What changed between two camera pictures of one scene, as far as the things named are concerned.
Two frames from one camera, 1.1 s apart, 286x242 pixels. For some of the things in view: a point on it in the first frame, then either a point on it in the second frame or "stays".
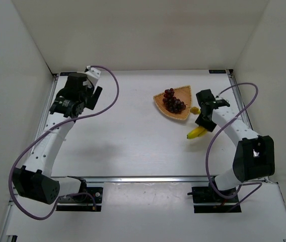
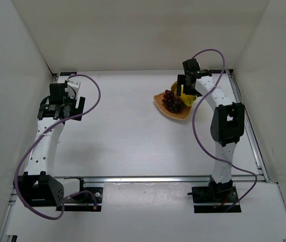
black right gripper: (206, 122) → (181, 82)
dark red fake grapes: (173, 105) stays
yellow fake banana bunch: (199, 132) → (187, 99)
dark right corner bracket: (217, 71) stays
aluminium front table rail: (146, 179) stays
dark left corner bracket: (66, 73) stays
